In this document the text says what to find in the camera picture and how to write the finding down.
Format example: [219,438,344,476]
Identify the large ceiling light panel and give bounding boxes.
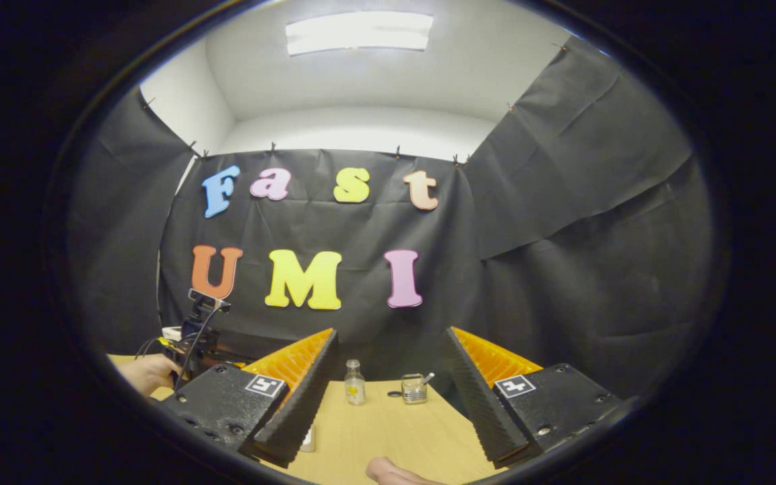
[285,11,434,57]

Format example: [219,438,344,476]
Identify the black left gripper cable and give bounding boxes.
[135,306,227,391]

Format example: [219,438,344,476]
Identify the clear glass jar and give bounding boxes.
[401,374,429,405]

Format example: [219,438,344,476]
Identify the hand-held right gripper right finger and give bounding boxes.
[445,327,626,465]

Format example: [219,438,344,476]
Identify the black backdrop cloth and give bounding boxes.
[65,37,715,398]

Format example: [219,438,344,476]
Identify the small clear glass bottle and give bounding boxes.
[344,359,366,406]

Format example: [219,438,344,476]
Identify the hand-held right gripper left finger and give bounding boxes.
[158,328,340,468]

